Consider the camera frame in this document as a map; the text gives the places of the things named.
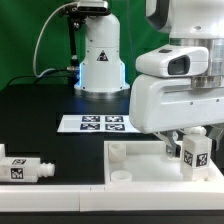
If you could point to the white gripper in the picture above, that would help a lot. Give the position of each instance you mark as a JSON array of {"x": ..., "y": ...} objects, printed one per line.
[{"x": 158, "y": 105}]

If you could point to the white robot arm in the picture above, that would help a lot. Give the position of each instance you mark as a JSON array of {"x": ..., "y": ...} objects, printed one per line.
[{"x": 194, "y": 23}]

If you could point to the black camera stand pole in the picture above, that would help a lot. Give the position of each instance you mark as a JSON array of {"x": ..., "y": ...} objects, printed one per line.
[{"x": 74, "y": 22}]

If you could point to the white square tabletop part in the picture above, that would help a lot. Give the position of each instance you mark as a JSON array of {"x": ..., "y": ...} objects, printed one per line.
[{"x": 145, "y": 162}]

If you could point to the grey camera on stand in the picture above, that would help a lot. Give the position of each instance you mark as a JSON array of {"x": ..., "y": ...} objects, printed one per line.
[{"x": 93, "y": 7}]

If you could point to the white front fence wall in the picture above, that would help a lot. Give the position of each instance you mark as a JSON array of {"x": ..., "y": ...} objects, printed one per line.
[{"x": 153, "y": 196}]

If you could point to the white left fence stub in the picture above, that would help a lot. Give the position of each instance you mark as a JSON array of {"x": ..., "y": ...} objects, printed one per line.
[{"x": 2, "y": 151}]

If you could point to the white marker sheet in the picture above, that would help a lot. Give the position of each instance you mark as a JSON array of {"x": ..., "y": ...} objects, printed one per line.
[{"x": 96, "y": 123}]

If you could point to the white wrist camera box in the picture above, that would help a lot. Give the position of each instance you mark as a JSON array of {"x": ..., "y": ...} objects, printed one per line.
[{"x": 173, "y": 61}]

